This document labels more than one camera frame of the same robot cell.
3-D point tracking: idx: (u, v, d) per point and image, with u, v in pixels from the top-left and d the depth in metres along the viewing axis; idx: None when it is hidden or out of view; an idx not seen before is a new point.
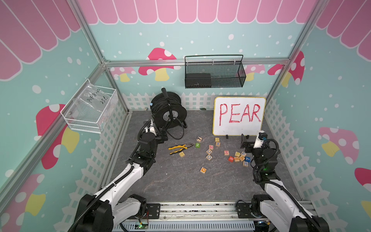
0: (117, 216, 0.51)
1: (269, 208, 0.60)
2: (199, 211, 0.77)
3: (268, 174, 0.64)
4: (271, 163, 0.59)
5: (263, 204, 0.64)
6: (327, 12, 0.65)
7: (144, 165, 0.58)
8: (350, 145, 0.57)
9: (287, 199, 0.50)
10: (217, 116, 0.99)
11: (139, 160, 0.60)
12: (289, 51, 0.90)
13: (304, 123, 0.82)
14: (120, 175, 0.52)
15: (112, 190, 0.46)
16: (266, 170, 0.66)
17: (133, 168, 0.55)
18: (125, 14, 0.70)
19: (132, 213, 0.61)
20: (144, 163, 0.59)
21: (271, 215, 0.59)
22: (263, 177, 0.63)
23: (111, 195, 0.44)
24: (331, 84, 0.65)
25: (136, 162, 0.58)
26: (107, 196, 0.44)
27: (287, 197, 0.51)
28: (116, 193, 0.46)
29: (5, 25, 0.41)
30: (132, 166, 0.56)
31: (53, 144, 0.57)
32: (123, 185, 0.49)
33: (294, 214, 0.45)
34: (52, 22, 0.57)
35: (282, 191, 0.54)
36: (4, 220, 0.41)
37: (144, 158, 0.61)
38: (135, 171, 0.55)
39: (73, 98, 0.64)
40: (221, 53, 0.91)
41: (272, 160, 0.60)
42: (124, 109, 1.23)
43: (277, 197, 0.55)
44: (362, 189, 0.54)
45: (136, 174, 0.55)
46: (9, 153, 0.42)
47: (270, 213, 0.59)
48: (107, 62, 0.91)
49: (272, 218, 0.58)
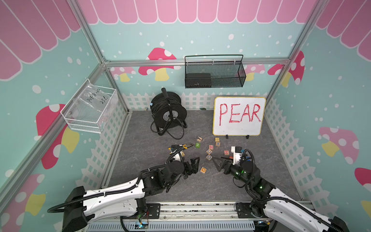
0: (103, 215, 0.53)
1: (276, 213, 0.60)
2: (199, 211, 0.77)
3: (261, 185, 0.61)
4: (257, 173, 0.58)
5: (267, 210, 0.63)
6: (327, 12, 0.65)
7: (149, 189, 0.51)
8: (350, 145, 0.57)
9: (302, 212, 0.50)
10: (217, 116, 0.99)
11: (151, 181, 0.53)
12: (289, 51, 0.90)
13: (304, 123, 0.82)
14: (119, 187, 0.49)
15: (96, 200, 0.44)
16: (255, 182, 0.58)
17: (132, 188, 0.50)
18: (125, 14, 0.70)
19: (125, 213, 0.62)
20: (151, 187, 0.52)
21: (281, 220, 0.59)
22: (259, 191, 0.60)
23: (92, 204, 0.43)
24: (331, 84, 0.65)
25: (146, 183, 0.52)
26: (90, 202, 0.43)
27: (300, 210, 0.50)
28: (99, 204, 0.44)
29: (6, 25, 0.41)
30: (134, 186, 0.50)
31: (53, 144, 0.57)
32: (111, 199, 0.46)
33: (320, 229, 0.45)
34: (52, 21, 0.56)
35: (291, 205, 0.52)
36: (5, 220, 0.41)
37: (157, 182, 0.54)
38: (133, 192, 0.49)
39: (73, 98, 0.64)
40: (221, 53, 0.91)
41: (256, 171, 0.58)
42: (124, 109, 1.23)
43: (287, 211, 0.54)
44: (362, 189, 0.54)
45: (135, 195, 0.51)
46: (9, 153, 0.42)
47: (278, 218, 0.60)
48: (107, 62, 0.91)
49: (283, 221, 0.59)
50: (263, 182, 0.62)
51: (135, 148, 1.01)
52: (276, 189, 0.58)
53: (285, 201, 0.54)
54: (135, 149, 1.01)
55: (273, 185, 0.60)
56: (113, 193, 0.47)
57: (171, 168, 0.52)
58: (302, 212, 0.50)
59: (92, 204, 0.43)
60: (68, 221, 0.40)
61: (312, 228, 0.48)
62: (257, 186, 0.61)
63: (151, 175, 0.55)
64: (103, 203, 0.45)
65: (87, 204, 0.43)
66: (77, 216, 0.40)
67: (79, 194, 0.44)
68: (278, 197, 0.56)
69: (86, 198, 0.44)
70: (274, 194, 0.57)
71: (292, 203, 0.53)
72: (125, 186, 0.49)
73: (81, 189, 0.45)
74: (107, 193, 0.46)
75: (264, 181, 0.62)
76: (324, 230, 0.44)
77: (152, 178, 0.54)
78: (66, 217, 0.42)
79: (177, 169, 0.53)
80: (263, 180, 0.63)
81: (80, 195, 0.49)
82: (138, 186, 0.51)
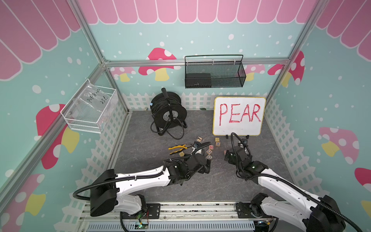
0: (120, 204, 0.52)
1: (271, 207, 0.60)
2: (200, 211, 0.77)
3: (254, 166, 0.60)
4: (240, 152, 0.63)
5: (263, 205, 0.64)
6: (327, 12, 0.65)
7: (174, 177, 0.52)
8: (350, 145, 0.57)
9: (291, 190, 0.48)
10: (217, 116, 0.99)
11: (175, 169, 0.55)
12: (289, 51, 0.90)
13: (304, 123, 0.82)
14: (147, 173, 0.49)
15: (129, 183, 0.45)
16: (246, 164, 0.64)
17: (160, 175, 0.51)
18: (125, 14, 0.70)
19: (130, 211, 0.62)
20: (176, 176, 0.53)
21: (277, 212, 0.59)
22: (249, 169, 0.60)
23: (124, 187, 0.43)
24: (331, 84, 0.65)
25: (170, 171, 0.54)
26: (122, 185, 0.44)
27: (290, 188, 0.49)
28: (131, 187, 0.45)
29: (5, 24, 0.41)
30: (161, 173, 0.52)
31: (53, 144, 0.57)
32: (140, 184, 0.47)
33: (307, 206, 0.43)
34: (52, 21, 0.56)
35: (281, 183, 0.51)
36: (5, 220, 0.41)
37: (180, 171, 0.56)
38: (160, 179, 0.50)
39: (73, 98, 0.64)
40: (221, 53, 0.91)
41: (239, 151, 0.63)
42: (124, 109, 1.23)
43: (278, 190, 0.52)
44: (362, 190, 0.54)
45: (161, 182, 0.52)
46: (9, 153, 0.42)
47: (273, 210, 0.60)
48: (107, 62, 0.91)
49: (278, 213, 0.58)
50: (253, 163, 0.62)
51: (135, 148, 1.01)
52: (268, 169, 0.57)
53: (275, 180, 0.53)
54: (135, 149, 1.01)
55: (265, 165, 0.59)
56: (143, 178, 0.48)
57: (196, 160, 0.55)
58: (292, 189, 0.48)
59: (124, 186, 0.44)
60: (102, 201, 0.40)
61: (300, 205, 0.46)
62: (249, 167, 0.60)
63: (175, 163, 0.57)
64: (134, 187, 0.46)
65: (120, 186, 0.43)
66: (109, 197, 0.40)
67: (111, 176, 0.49)
68: (266, 174, 0.55)
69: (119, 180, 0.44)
70: (265, 172, 0.56)
71: (282, 181, 0.52)
72: (152, 172, 0.50)
73: (112, 172, 0.45)
74: (137, 177, 0.47)
75: (257, 162, 0.61)
76: (312, 207, 0.43)
77: (176, 166, 0.56)
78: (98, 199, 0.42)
79: (202, 160, 0.57)
80: (255, 162, 0.62)
81: (111, 178, 0.48)
82: (164, 173, 0.52)
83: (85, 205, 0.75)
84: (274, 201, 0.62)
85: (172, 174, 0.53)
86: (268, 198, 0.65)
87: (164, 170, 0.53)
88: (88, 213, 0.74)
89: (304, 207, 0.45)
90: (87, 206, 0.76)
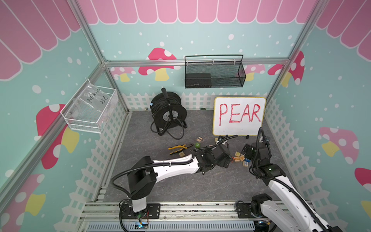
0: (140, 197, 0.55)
1: (271, 210, 0.60)
2: (199, 211, 0.77)
3: (271, 167, 0.58)
4: (262, 150, 0.60)
5: (263, 206, 0.64)
6: (327, 12, 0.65)
7: (203, 165, 0.55)
8: (350, 145, 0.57)
9: (300, 206, 0.46)
10: (217, 116, 0.99)
11: (202, 158, 0.58)
12: (289, 51, 0.90)
13: (304, 123, 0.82)
14: (178, 161, 0.52)
15: (164, 169, 0.48)
16: (263, 163, 0.62)
17: (190, 162, 0.54)
18: (125, 14, 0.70)
19: (133, 208, 0.62)
20: (203, 164, 0.56)
21: (274, 218, 0.59)
22: (263, 169, 0.58)
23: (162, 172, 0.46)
24: (331, 84, 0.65)
25: (199, 159, 0.57)
26: (159, 170, 0.46)
27: (299, 203, 0.46)
28: (167, 173, 0.48)
29: (6, 25, 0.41)
30: (191, 160, 0.55)
31: (53, 144, 0.57)
32: (175, 170, 0.50)
33: (311, 227, 0.41)
34: (53, 21, 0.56)
35: (292, 195, 0.49)
36: (4, 220, 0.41)
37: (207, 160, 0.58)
38: (191, 166, 0.53)
39: (73, 98, 0.64)
40: (221, 53, 0.91)
41: (262, 148, 0.60)
42: (124, 109, 1.23)
43: (285, 200, 0.51)
44: (362, 190, 0.54)
45: (192, 169, 0.55)
46: (9, 153, 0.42)
47: (273, 215, 0.59)
48: (107, 62, 0.91)
49: (276, 219, 0.58)
50: (271, 165, 0.59)
51: (135, 148, 1.01)
52: (284, 177, 0.54)
53: (288, 189, 0.50)
54: (135, 149, 1.01)
55: (283, 173, 0.55)
56: (177, 165, 0.51)
57: (222, 149, 0.59)
58: (301, 206, 0.46)
59: (161, 171, 0.46)
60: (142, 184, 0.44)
61: (303, 223, 0.44)
62: (265, 167, 0.58)
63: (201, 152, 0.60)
64: (169, 172, 0.49)
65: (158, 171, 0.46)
66: (150, 181, 0.43)
67: (149, 162, 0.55)
68: (280, 181, 0.53)
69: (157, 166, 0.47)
70: (281, 179, 0.53)
71: (294, 194, 0.49)
72: (182, 160, 0.53)
73: (149, 158, 0.48)
74: (172, 164, 0.50)
75: (275, 166, 0.58)
76: (315, 230, 0.41)
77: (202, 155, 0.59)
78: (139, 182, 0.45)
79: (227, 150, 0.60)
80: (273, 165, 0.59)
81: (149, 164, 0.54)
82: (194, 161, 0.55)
83: (85, 205, 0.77)
84: (277, 207, 0.61)
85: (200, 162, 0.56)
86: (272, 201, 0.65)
87: (192, 158, 0.56)
88: (88, 213, 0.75)
89: (306, 227, 0.43)
90: (86, 206, 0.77)
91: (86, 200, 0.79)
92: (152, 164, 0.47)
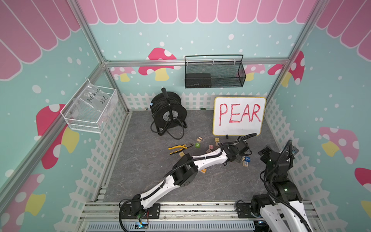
0: (167, 189, 0.64)
1: (271, 217, 0.60)
2: (200, 211, 0.77)
3: (286, 188, 0.51)
4: (281, 166, 0.51)
5: (264, 210, 0.64)
6: (327, 12, 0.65)
7: (230, 155, 0.68)
8: (350, 145, 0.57)
9: None
10: (217, 116, 0.99)
11: (228, 150, 0.70)
12: (289, 51, 0.90)
13: (304, 123, 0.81)
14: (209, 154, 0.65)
15: (202, 162, 0.61)
16: (279, 179, 0.56)
17: (221, 154, 0.67)
18: (125, 14, 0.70)
19: (144, 203, 0.65)
20: (231, 155, 0.68)
21: (271, 224, 0.60)
22: (278, 188, 0.52)
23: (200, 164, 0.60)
24: (331, 84, 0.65)
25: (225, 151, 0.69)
26: (197, 164, 0.60)
27: None
28: (204, 165, 0.62)
29: (6, 25, 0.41)
30: (221, 152, 0.68)
31: (53, 144, 0.57)
32: (210, 162, 0.64)
33: None
34: (52, 21, 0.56)
35: (303, 226, 0.45)
36: (5, 220, 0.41)
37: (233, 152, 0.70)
38: (221, 157, 0.66)
39: (73, 98, 0.64)
40: (221, 53, 0.91)
41: (281, 164, 0.51)
42: (124, 109, 1.23)
43: (292, 227, 0.48)
44: (362, 190, 0.54)
45: (221, 160, 0.68)
46: (8, 153, 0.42)
47: (270, 222, 0.60)
48: (107, 62, 0.91)
49: (273, 226, 0.59)
50: (287, 184, 0.52)
51: (135, 148, 1.01)
52: (299, 203, 0.49)
53: (299, 219, 0.46)
54: (135, 149, 1.01)
55: (299, 197, 0.50)
56: (211, 158, 0.64)
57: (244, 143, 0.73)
58: None
59: (200, 164, 0.60)
60: (188, 176, 0.59)
61: None
62: (280, 185, 0.52)
63: (226, 145, 0.72)
64: (206, 164, 0.63)
65: (198, 165, 0.60)
66: (194, 172, 0.57)
67: (190, 158, 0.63)
68: (293, 209, 0.48)
69: (196, 159, 0.62)
70: (294, 205, 0.48)
71: (305, 225, 0.45)
72: (214, 153, 0.66)
73: (189, 156, 0.61)
74: (207, 157, 0.64)
75: (292, 184, 0.52)
76: None
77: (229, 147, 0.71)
78: (184, 175, 0.60)
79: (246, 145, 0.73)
80: (289, 182, 0.53)
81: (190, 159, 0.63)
82: (223, 153, 0.68)
83: (85, 205, 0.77)
84: (277, 215, 0.61)
85: (228, 153, 0.68)
86: (273, 207, 0.64)
87: (221, 151, 0.68)
88: (88, 213, 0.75)
89: None
90: (87, 206, 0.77)
91: (86, 200, 0.79)
92: (192, 159, 0.62)
